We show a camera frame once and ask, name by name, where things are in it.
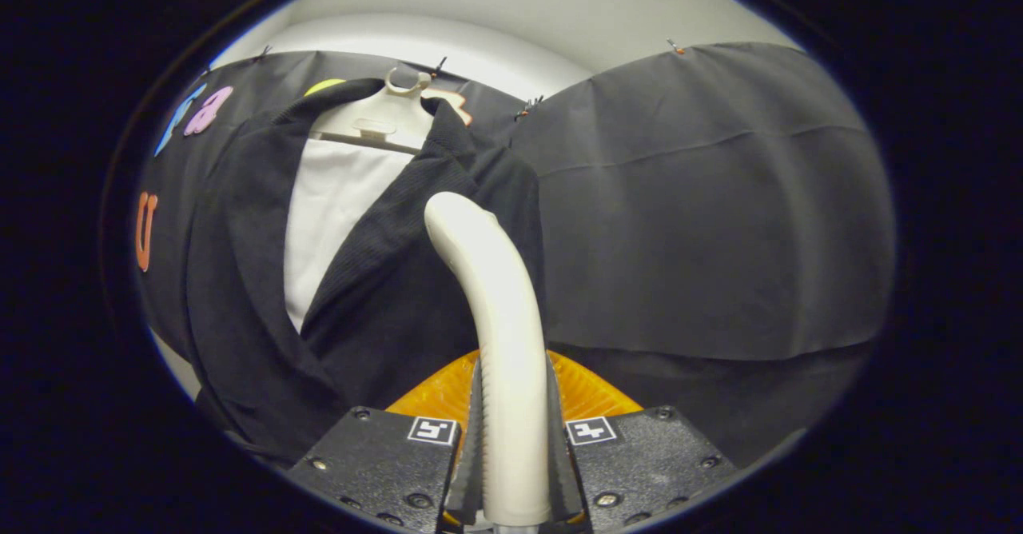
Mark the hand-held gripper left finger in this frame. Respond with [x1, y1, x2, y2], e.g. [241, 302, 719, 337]
[286, 350, 488, 534]

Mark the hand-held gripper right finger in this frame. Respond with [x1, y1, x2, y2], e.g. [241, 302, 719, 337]
[546, 350, 738, 534]

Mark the white garment steamer handle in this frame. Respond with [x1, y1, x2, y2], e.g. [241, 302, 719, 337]
[423, 191, 555, 528]

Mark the black blazer jacket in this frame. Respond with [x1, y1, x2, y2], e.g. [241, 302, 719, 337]
[185, 78, 549, 468]

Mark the white shirt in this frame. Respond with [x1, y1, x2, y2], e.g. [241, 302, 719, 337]
[283, 137, 418, 334]

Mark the black backdrop cloth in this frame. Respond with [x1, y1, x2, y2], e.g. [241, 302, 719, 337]
[132, 41, 898, 471]

